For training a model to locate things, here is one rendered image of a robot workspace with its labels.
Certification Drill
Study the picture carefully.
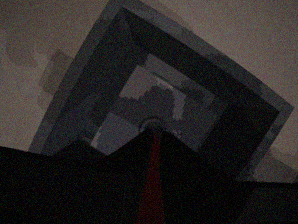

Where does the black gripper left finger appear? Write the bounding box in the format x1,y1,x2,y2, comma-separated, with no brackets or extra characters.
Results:
0,129,154,224

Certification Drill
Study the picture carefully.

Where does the red peg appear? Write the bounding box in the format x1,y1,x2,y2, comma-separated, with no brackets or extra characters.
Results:
136,135,165,224

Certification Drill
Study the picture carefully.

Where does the dark grey open box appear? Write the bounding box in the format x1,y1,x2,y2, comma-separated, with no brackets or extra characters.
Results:
28,0,294,181

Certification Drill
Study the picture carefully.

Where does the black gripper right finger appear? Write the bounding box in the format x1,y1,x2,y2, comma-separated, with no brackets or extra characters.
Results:
160,131,298,224

